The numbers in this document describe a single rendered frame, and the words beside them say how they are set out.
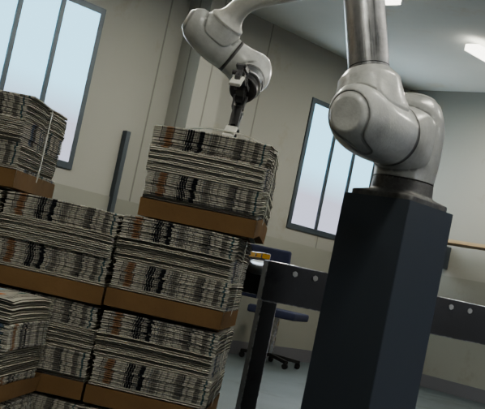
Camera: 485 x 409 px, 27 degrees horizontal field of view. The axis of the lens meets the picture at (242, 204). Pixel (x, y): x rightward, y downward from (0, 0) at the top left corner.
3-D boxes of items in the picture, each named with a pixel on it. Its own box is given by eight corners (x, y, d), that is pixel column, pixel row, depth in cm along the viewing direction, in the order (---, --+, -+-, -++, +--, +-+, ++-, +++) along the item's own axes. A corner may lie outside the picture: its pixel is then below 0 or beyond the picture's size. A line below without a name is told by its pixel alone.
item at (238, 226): (253, 238, 240) (257, 220, 240) (136, 214, 243) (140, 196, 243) (259, 236, 256) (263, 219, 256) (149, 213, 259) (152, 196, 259)
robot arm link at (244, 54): (251, 105, 284) (214, 75, 282) (259, 89, 298) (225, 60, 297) (275, 78, 280) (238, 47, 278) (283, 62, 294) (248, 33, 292)
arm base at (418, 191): (457, 216, 259) (461, 195, 259) (409, 200, 243) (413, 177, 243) (397, 208, 272) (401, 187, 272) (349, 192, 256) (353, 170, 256)
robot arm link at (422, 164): (446, 190, 258) (462, 106, 259) (413, 176, 243) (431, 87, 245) (390, 183, 267) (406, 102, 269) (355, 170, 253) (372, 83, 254)
